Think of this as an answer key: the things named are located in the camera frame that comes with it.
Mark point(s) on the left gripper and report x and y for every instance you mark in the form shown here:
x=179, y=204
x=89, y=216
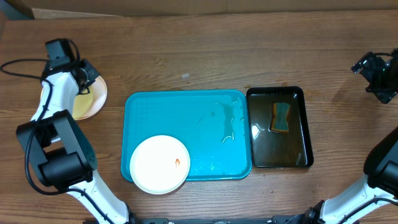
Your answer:
x=94, y=73

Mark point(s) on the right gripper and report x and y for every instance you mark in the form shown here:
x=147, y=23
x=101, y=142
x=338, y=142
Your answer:
x=370, y=74

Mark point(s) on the pink plate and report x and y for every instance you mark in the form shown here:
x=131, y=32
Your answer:
x=98, y=99

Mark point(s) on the yellow plate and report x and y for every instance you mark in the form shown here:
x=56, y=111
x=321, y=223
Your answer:
x=62, y=100

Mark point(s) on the green yellow sponge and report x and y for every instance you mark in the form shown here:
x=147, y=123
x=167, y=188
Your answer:
x=280, y=118

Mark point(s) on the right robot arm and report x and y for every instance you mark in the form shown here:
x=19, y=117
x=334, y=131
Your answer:
x=378, y=186

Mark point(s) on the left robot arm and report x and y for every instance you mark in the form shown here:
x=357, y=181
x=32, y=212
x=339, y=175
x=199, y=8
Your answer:
x=58, y=152

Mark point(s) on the black water tray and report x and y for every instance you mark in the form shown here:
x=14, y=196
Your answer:
x=278, y=150

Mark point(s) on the blue plastic tray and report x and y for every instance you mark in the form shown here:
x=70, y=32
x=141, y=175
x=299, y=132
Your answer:
x=212, y=125

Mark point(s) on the cardboard board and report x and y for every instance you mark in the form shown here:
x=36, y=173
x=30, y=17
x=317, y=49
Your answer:
x=196, y=7

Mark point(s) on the small tape scrap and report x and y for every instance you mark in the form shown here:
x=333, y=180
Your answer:
x=185, y=75

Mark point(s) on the white plate with stain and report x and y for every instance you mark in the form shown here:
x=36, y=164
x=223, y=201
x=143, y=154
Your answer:
x=160, y=164

